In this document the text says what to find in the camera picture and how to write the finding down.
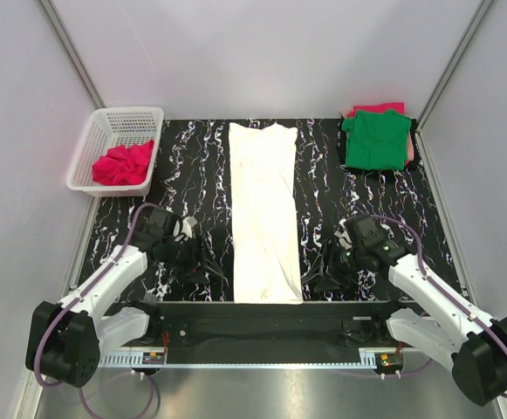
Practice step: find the folded peach t-shirt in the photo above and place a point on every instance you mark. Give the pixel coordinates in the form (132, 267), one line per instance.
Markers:
(410, 148)

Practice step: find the crumpled pink t-shirt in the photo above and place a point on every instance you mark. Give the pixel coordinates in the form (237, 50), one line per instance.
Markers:
(123, 166)

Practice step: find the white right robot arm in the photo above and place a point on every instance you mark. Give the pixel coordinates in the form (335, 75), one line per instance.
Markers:
(467, 341)

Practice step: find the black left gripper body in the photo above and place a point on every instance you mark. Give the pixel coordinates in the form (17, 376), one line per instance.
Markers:
(195, 265)

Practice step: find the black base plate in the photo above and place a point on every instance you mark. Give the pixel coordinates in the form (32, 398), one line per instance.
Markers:
(229, 334)

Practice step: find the white printed t-shirt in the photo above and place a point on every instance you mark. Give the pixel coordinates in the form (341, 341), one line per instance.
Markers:
(266, 268)

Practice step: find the right controller board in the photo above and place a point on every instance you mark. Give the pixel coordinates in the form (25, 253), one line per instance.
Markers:
(391, 360)

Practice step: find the white plastic basket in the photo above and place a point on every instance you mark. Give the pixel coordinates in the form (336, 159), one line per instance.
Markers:
(109, 128)

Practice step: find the aluminium rail frame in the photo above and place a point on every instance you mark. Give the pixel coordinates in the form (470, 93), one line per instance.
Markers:
(222, 378)

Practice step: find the controller board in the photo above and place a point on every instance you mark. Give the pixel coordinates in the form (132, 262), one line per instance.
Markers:
(391, 360)
(153, 358)

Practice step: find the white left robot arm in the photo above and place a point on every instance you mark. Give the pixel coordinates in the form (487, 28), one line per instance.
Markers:
(68, 338)

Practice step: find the folded red t-shirt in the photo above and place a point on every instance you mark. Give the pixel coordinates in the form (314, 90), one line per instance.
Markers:
(398, 107)

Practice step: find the folded green t-shirt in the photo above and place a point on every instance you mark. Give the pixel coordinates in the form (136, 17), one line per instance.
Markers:
(377, 141)

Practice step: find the left controller board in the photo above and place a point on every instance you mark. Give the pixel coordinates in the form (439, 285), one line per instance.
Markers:
(153, 358)

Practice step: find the black marble pattern mat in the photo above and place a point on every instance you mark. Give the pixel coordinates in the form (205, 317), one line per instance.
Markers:
(192, 178)

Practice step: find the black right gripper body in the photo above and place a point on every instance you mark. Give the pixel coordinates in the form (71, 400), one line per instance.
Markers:
(332, 269)

